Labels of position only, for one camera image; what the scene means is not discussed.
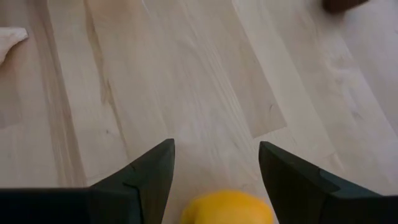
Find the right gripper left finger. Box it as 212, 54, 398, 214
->
0, 138, 176, 224

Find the yellow lemon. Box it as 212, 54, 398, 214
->
180, 189, 275, 224

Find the dark red apple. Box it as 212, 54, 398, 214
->
322, 0, 370, 14

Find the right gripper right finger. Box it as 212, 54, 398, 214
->
258, 141, 398, 224

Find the white garlic bulb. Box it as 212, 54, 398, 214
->
0, 27, 29, 66

